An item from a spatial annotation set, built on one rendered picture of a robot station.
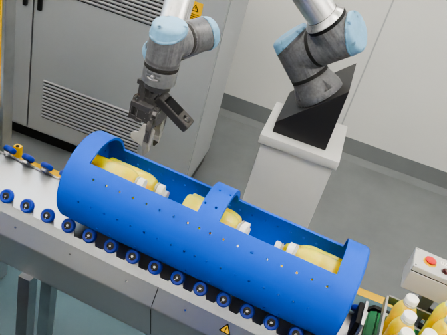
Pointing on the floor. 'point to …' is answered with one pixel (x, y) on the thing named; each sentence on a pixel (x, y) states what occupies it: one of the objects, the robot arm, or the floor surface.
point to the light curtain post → (6, 78)
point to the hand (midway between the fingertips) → (151, 147)
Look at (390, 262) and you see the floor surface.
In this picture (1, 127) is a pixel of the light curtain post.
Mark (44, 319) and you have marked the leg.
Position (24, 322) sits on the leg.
